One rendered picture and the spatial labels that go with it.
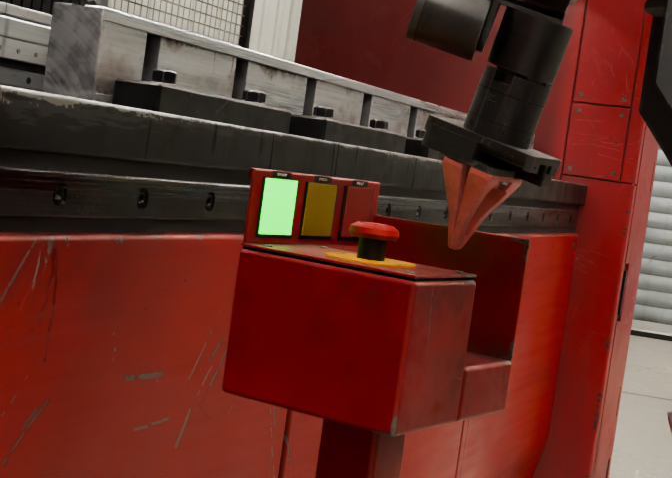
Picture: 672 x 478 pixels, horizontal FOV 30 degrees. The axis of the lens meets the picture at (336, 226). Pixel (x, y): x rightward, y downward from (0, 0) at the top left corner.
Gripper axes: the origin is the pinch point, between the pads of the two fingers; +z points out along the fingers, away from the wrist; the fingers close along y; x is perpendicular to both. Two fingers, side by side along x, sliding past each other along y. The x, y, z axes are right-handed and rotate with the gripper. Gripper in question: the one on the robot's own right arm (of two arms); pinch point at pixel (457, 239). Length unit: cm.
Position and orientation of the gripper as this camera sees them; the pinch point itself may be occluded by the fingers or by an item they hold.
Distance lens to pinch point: 106.2
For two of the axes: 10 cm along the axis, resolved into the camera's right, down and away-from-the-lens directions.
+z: -3.3, 9.3, 1.9
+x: -5.2, -0.1, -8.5
